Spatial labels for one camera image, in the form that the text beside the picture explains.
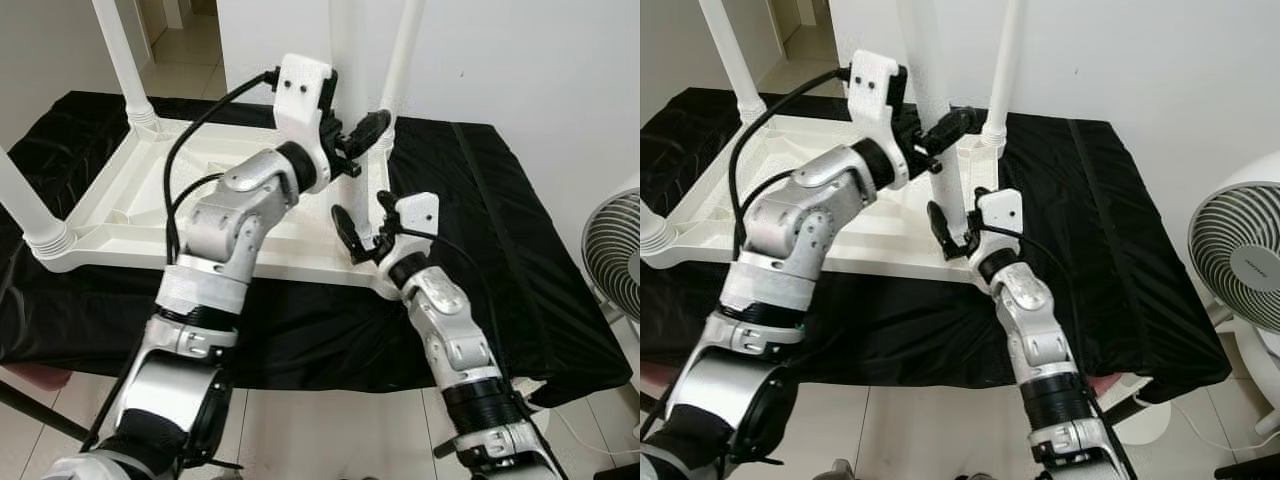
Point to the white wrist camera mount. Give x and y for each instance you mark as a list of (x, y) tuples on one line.
[(875, 90), (418, 212), (1005, 210), (300, 90)]

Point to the white pedestal fan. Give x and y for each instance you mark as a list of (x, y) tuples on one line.
[(615, 250), (1240, 250)]

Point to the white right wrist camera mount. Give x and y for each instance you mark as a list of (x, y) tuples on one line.
[(1005, 210), (418, 212)]

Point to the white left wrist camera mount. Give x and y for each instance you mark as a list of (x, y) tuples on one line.
[(875, 90), (300, 90)]

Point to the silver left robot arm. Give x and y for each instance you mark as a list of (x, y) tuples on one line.
[(230, 220), (810, 215)]

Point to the black table cloth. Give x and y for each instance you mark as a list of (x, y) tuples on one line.
[(540, 250), (1130, 250)]

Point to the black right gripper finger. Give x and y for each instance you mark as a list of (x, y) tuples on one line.
[(348, 235), (941, 230)]

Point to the black metal rack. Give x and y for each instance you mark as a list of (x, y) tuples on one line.
[(1250, 468)]

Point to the robot left leg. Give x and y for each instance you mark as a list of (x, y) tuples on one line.
[(835, 470)]

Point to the black metal table leg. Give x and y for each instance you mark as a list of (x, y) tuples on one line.
[(447, 450), (40, 410), (1125, 410)]

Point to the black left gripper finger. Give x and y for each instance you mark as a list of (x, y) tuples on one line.
[(955, 125), (370, 128)]

